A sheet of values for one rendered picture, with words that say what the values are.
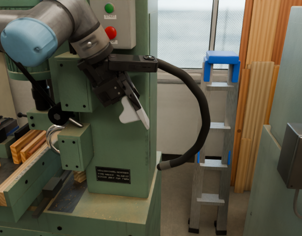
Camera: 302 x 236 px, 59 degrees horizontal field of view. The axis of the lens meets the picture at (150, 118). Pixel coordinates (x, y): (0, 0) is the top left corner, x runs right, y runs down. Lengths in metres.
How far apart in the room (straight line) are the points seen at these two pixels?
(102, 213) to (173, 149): 1.68
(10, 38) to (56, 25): 0.08
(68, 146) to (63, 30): 0.40
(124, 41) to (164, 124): 1.78
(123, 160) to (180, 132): 1.59
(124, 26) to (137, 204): 0.58
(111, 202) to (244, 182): 1.51
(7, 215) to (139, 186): 0.40
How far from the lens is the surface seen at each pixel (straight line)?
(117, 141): 0.86
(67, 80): 0.74
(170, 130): 2.45
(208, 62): 1.51
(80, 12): 0.56
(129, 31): 0.69
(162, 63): 0.70
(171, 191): 2.28
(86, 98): 0.74
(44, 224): 1.03
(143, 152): 0.86
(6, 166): 1.08
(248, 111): 2.09
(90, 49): 0.58
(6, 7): 0.92
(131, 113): 0.62
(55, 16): 0.51
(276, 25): 2.18
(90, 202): 0.98
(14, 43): 0.49
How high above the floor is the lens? 1.44
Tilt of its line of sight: 24 degrees down
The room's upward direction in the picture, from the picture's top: straight up
